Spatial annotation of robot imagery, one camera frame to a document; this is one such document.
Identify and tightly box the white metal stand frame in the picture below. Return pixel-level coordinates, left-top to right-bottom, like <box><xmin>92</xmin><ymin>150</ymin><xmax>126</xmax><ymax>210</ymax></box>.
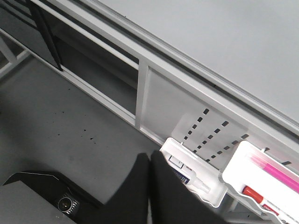
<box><xmin>0</xmin><ymin>0</ymin><xmax>299</xmax><ymax>224</ymax></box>

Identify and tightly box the white whiteboard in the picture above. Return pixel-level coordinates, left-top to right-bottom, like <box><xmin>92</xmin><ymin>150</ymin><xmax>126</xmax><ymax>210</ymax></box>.
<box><xmin>72</xmin><ymin>0</ymin><xmax>299</xmax><ymax>134</ymax></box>

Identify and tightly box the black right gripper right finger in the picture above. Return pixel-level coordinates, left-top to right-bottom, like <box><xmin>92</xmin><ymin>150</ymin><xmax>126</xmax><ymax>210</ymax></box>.
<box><xmin>149</xmin><ymin>151</ymin><xmax>226</xmax><ymax>224</ymax></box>

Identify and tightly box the white perforated metal panel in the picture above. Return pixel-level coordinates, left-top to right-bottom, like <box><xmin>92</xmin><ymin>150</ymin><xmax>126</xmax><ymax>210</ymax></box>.
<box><xmin>141</xmin><ymin>68</ymin><xmax>299</xmax><ymax>172</ymax></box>

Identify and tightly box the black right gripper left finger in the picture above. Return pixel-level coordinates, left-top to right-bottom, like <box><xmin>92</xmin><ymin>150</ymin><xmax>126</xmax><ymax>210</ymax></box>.
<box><xmin>88</xmin><ymin>153</ymin><xmax>150</xmax><ymax>224</ymax></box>

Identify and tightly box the red capped marker pen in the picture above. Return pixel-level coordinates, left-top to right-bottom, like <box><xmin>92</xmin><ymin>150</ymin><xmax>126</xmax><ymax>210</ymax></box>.
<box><xmin>242</xmin><ymin>186</ymin><xmax>298</xmax><ymax>224</ymax></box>

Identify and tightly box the pink marker pen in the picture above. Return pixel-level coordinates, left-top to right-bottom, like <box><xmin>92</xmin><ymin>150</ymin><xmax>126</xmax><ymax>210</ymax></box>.
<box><xmin>249</xmin><ymin>155</ymin><xmax>299</xmax><ymax>193</ymax></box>

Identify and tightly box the white plastic tray with glue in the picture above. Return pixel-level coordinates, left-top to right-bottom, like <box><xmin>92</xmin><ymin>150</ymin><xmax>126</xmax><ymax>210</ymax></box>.
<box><xmin>160</xmin><ymin>138</ymin><xmax>228</xmax><ymax>208</ymax></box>

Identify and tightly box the white plastic tray with markers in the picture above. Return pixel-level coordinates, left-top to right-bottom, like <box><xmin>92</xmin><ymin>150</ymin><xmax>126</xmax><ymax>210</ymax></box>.
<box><xmin>221</xmin><ymin>140</ymin><xmax>299</xmax><ymax>224</ymax></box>

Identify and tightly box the white glue tube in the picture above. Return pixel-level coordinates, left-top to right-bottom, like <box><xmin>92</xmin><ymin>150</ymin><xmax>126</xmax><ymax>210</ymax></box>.
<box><xmin>166</xmin><ymin>155</ymin><xmax>210</xmax><ymax>193</ymax></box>

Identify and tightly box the white horizontal rail bar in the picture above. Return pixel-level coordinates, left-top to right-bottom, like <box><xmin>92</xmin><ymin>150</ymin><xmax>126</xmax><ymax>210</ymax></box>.
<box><xmin>32</xmin><ymin>0</ymin><xmax>139</xmax><ymax>70</ymax></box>

